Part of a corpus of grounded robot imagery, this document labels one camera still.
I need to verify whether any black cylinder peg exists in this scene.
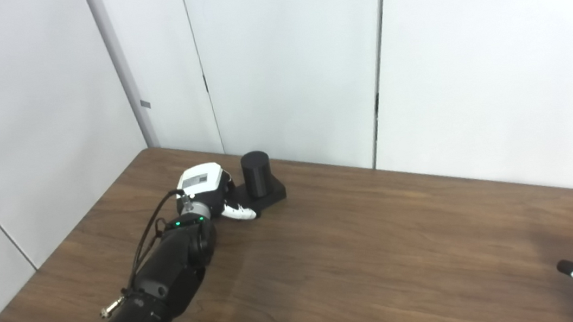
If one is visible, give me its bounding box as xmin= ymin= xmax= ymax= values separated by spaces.
xmin=226 ymin=148 xmax=290 ymax=220

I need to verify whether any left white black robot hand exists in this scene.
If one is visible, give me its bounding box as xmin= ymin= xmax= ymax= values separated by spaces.
xmin=171 ymin=157 xmax=259 ymax=230

